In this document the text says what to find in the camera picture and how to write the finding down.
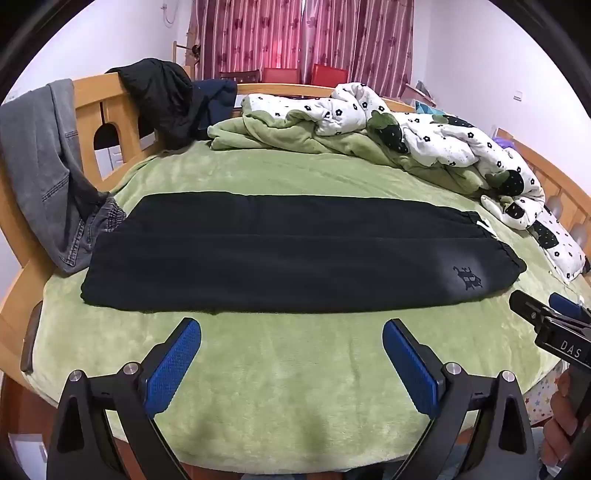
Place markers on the wooden bed frame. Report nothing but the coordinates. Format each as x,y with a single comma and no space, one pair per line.
87,115

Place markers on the grey jeans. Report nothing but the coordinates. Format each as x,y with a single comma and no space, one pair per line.
41,161

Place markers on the black jacket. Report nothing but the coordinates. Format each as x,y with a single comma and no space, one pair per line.
161,101

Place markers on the dark wooden chair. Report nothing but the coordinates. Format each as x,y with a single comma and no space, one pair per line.
240,76

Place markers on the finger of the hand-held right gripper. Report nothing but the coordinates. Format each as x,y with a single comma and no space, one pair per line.
565,304
528,307

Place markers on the red floral curtain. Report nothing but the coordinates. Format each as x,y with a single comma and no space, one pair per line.
360,37
244,37

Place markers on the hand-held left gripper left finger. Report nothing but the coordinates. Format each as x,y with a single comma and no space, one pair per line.
173,364

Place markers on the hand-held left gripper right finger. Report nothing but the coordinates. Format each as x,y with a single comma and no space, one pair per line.
411,369

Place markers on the red chair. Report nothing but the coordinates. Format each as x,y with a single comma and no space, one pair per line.
279,76
328,74

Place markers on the black pants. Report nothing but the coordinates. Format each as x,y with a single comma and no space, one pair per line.
277,258

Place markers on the green fleece bed sheet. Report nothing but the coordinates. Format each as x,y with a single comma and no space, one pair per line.
300,392

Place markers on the teal cloth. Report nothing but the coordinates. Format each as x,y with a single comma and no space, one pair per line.
425,108

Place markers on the white floral quilt green lining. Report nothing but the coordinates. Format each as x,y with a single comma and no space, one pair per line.
346,110

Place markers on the purple fluffy item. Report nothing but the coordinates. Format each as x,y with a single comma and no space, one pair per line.
504,142

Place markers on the star printed cloth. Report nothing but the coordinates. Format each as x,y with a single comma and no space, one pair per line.
540,401

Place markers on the wooden coat rack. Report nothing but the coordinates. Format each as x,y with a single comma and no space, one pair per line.
189,55

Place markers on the person's right hand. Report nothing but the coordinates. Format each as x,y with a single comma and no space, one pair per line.
561,434

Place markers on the navy garment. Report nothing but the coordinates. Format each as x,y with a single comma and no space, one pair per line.
217,104

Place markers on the wooden side table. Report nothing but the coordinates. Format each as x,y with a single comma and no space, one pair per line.
408,92

